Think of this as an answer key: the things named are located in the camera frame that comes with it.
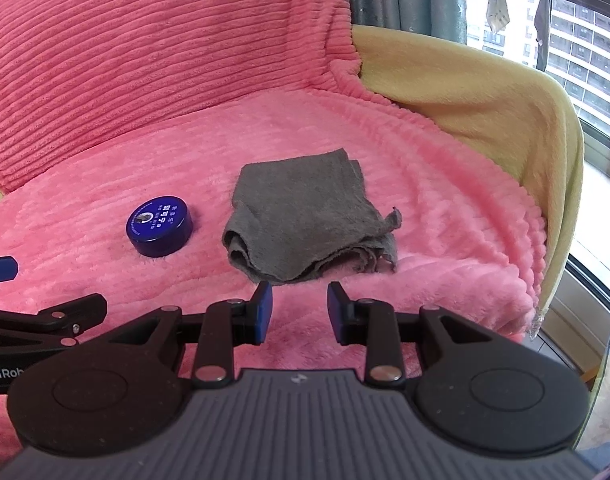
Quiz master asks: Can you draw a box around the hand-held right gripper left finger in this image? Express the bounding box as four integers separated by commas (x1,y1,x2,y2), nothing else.
107,281,274,388

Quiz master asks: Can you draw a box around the grey hanging garment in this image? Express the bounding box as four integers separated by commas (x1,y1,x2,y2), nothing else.
532,0,552,72

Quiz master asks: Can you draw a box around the white hanging garment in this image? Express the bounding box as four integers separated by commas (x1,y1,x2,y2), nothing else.
485,0,510,34

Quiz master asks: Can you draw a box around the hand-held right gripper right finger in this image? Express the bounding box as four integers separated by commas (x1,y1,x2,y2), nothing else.
326,281,490,387

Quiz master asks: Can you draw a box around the pink fleece blanket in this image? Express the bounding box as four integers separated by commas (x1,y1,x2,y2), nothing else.
0,0,548,397

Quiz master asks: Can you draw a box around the blue round tin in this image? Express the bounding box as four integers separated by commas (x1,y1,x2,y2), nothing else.
126,199,193,259

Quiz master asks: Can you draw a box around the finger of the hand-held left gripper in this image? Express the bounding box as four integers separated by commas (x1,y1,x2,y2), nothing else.
0,294,108,352
0,256,19,287

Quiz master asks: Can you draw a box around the apartment building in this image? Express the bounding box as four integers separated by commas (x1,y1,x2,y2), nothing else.
467,0,610,146

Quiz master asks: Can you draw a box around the grey cloth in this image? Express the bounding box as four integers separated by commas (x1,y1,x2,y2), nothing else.
222,147,402,286

